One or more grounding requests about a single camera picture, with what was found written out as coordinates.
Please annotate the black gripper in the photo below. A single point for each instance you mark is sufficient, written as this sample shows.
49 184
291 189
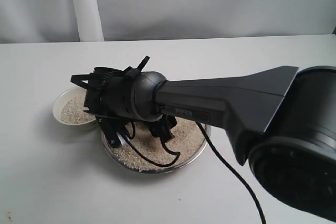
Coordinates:
110 96

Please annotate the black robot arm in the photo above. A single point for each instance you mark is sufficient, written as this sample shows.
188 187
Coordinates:
280 121

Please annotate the rice heap in tray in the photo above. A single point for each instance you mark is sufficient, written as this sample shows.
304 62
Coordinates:
147 150

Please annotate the white ceramic bowl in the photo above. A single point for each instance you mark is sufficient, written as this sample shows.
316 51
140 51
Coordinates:
61 102

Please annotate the round steel tray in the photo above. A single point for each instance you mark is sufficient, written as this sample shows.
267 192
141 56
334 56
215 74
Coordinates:
202 150

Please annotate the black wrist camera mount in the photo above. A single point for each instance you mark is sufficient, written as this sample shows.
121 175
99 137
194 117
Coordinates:
114 129

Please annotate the white vertical post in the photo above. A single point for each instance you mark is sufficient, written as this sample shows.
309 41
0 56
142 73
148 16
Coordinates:
88 20

